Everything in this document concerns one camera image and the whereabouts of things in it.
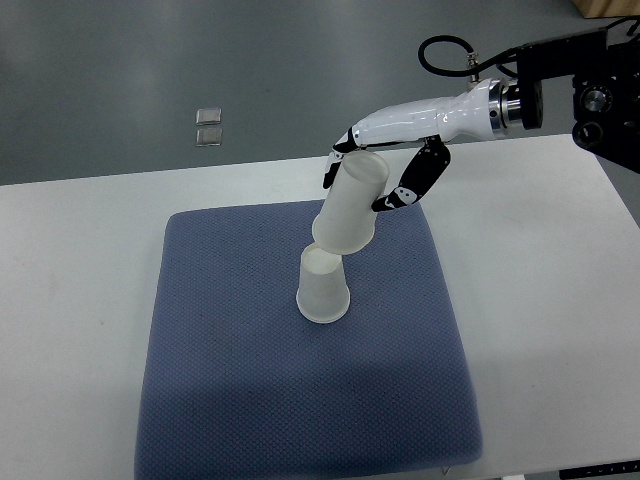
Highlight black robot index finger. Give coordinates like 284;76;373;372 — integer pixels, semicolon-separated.
322;127;361;189

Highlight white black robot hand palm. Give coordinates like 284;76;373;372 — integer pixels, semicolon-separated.
352;79;518;147

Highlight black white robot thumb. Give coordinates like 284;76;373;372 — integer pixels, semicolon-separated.
371;136;451;212

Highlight white paper cup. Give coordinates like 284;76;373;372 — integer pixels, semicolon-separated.
312;151;389;255
296;243;350;324

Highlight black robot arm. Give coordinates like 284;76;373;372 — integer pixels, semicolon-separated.
323;16;639;212

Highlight lower metal floor plate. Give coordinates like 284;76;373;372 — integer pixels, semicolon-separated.
196;127;223;147

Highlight metal floor plate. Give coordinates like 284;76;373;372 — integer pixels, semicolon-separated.
195;107;222;125
196;127;223;147

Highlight upper metal floor plate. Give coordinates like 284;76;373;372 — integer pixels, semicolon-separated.
195;107;222;125

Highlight wooden furniture corner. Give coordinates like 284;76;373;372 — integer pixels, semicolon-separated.
572;0;640;19

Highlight white paper cup on mat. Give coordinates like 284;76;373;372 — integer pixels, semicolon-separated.
296;243;350;324

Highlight blue fabric mat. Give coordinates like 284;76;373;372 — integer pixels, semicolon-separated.
134;201;482;479

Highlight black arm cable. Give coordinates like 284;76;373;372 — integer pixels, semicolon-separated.
418;34;521;81

